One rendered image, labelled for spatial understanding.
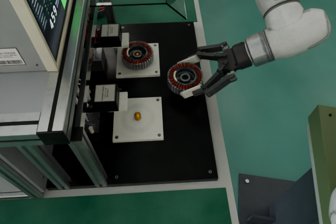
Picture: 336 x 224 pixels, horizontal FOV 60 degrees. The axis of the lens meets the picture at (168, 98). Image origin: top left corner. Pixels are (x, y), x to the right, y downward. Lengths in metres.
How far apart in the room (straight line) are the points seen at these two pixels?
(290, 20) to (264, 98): 1.20
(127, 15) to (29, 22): 0.78
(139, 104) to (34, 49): 0.44
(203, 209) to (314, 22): 0.56
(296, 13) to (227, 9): 1.72
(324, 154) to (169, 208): 0.45
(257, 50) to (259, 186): 1.00
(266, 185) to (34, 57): 1.38
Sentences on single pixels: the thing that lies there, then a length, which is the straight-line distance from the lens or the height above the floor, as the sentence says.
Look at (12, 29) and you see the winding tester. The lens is 0.56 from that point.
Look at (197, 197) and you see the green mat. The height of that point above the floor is 0.75.
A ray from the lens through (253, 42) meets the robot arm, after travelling 0.83.
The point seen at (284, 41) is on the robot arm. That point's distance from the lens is 0.82.
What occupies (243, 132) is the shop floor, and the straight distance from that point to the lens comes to 1.81.
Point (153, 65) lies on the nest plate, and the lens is 1.02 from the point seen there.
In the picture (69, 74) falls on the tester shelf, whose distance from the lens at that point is 0.60.
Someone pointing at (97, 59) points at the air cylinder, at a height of 0.82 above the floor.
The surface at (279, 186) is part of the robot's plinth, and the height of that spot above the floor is 0.02.
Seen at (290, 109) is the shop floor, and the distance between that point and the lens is 1.99.
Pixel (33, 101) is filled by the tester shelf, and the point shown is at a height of 1.11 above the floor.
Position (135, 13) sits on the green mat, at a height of 0.75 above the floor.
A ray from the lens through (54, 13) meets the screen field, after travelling 0.63.
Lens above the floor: 1.56
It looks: 56 degrees down
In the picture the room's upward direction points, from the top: straight up
